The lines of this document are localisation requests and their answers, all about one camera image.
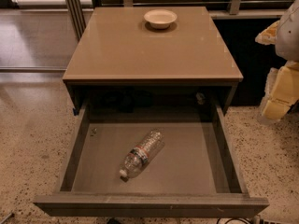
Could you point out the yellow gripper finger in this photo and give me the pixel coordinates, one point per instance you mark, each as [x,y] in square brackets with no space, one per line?
[281,91]
[269,35]

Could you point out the clear plastic water bottle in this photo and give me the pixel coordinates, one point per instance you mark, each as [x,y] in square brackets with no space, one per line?
[142,154]

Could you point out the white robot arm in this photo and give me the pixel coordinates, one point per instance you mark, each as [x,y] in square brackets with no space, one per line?
[287,42]

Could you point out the open grey top drawer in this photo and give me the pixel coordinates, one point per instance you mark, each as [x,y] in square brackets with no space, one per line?
[196,174]

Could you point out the brown cabinet with glossy top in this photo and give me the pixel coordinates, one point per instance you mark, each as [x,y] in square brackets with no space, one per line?
[119,48]

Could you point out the white ceramic bowl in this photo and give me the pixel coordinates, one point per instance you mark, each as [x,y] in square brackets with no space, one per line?
[160,18]

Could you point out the grey metal frame post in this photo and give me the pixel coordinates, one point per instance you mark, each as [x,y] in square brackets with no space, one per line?
[77,17]

